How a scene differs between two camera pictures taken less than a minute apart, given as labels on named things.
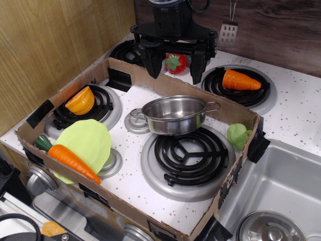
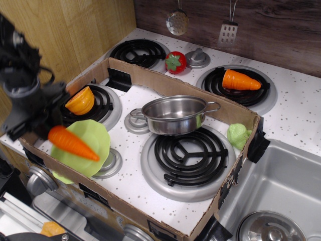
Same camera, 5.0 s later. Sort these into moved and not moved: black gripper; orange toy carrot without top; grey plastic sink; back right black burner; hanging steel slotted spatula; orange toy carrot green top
Moved: black gripper; orange toy carrot green top
Not moved: grey plastic sink; hanging steel slotted spatula; back right black burner; orange toy carrot without top
